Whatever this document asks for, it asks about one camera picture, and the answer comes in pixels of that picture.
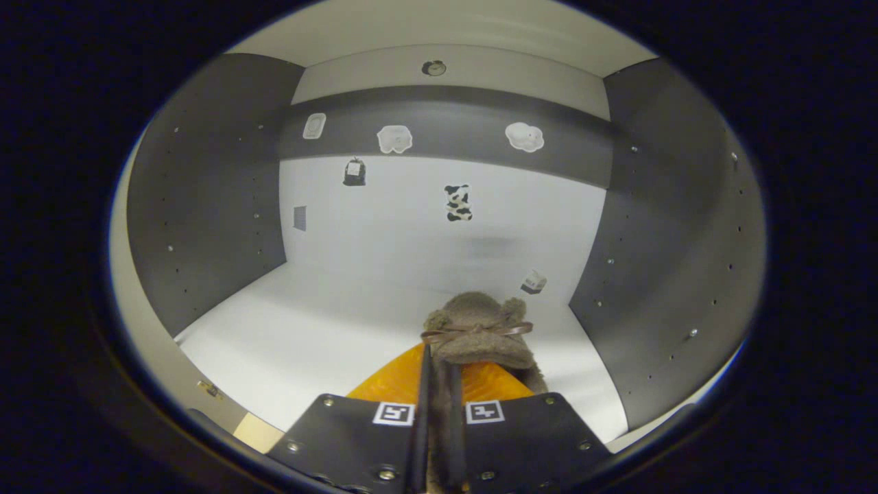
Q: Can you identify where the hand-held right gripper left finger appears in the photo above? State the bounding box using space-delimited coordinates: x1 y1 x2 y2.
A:
266 343 431 494

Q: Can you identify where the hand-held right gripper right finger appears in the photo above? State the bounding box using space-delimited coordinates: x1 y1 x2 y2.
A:
449 362 613 491

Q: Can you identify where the brown fuzzy shoe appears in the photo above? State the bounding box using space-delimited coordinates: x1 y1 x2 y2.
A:
420 292 549 494

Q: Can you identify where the white shoe cabinet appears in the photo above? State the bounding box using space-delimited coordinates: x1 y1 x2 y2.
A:
110 0 768 454

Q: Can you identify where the wide white cabinet shelf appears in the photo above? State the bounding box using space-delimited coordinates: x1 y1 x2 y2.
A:
226 0 659 78

